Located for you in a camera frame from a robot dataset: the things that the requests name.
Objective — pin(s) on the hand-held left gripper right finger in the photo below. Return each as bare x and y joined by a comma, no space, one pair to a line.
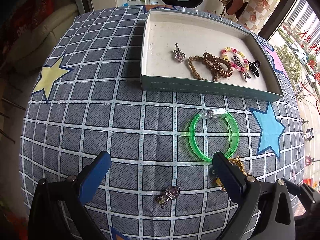
226,175

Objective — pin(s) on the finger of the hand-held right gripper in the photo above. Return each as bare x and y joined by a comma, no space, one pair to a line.
306,193

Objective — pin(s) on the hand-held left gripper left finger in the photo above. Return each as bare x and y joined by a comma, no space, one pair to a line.
96,177

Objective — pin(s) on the pink heart brooch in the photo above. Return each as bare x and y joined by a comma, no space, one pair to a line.
172,192

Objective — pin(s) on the silver hair clip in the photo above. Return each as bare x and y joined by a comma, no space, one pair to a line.
246,76

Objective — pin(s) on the black hair claw clip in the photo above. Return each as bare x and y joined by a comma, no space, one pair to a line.
253,70

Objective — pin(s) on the silver pink heart pendant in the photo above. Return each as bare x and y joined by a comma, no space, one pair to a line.
178,55

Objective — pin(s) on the green cardboard tray box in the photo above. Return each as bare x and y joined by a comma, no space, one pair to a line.
200,37

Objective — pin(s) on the red lantern window sticker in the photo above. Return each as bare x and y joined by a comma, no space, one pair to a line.
308,182

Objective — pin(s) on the panda window sticker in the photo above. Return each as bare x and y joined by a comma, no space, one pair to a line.
300,52
308,133

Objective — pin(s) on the checked tablecloth with stars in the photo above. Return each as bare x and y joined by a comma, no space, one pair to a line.
100,105

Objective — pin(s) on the red lettering window sticker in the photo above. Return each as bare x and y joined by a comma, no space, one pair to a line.
312,62

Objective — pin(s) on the cream sofa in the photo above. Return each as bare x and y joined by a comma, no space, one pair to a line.
37,35

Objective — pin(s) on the rolled pink checked mat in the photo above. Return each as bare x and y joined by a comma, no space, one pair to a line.
257,10

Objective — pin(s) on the brown slipper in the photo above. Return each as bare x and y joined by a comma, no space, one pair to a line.
235,5

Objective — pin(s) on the red cushion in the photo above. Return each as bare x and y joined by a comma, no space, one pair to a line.
32,17

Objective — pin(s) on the translucent white jug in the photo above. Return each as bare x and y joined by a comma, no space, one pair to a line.
135,1

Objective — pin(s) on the dark window frame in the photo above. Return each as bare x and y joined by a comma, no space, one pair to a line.
280,12

